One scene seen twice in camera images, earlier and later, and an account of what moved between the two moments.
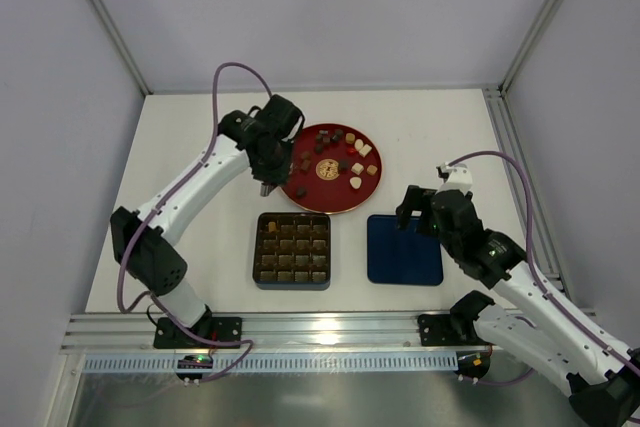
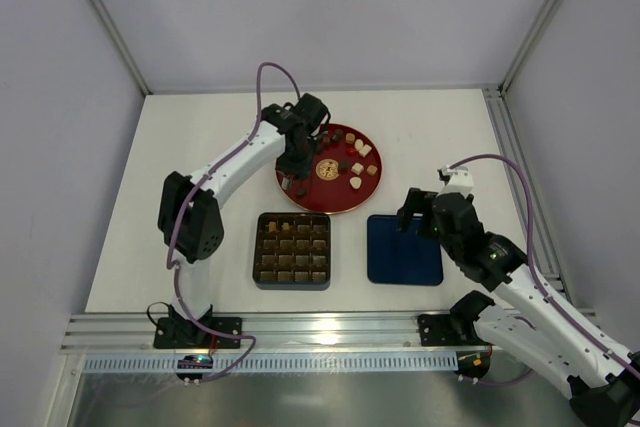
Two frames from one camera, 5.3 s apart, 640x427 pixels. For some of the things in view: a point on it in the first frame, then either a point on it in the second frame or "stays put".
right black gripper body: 417,206 stays put
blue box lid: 402,256 stays put
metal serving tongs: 265,189 -> 286,182
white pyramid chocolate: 357,168 stays put
